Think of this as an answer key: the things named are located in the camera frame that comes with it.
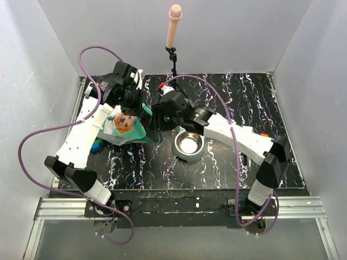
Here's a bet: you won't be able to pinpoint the black tripod stand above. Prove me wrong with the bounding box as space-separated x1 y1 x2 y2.
165 47 188 100

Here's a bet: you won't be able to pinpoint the teal double pet bowl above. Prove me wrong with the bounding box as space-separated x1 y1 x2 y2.
171 127 205 164

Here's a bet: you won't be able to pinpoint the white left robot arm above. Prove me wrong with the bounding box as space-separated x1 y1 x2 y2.
44 61 145 217

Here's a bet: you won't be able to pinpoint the green pet food bag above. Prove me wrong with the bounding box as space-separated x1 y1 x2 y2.
97 103 163 146

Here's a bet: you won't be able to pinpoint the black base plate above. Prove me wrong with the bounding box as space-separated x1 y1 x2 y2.
83 189 269 229

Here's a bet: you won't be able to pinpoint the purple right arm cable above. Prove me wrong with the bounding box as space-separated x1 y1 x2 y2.
164 74 280 235

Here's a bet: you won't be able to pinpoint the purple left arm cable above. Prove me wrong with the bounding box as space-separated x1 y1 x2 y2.
17 45 135 245

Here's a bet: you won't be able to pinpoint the aluminium rail frame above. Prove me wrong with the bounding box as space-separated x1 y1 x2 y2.
23 196 339 259

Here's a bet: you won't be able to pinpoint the beige microphone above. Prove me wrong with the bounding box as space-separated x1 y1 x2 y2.
165 4 182 49

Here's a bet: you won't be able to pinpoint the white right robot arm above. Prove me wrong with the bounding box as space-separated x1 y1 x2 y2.
151 90 290 215

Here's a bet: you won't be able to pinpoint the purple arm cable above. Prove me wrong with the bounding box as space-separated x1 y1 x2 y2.
17 45 135 245
164 74 280 235

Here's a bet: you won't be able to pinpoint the blue toy block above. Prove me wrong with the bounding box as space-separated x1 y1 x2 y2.
90 140 103 153

